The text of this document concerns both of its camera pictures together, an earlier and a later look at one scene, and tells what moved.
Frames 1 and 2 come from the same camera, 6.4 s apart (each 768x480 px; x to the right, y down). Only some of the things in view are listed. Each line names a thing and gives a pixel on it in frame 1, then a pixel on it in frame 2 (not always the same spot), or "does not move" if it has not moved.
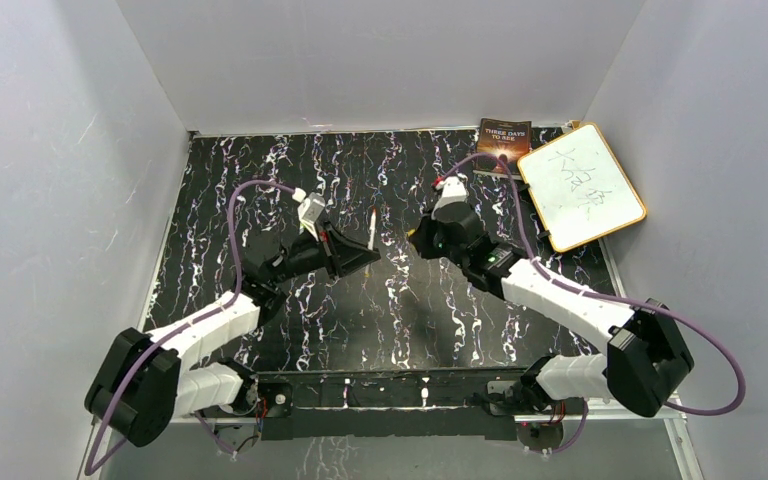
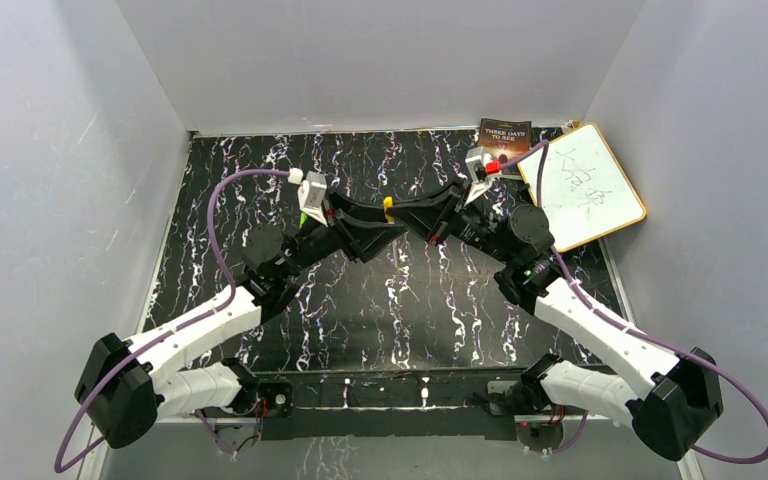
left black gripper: (346, 255) -> (359, 230)
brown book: (507, 140) does not move
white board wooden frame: (580, 189) does not move
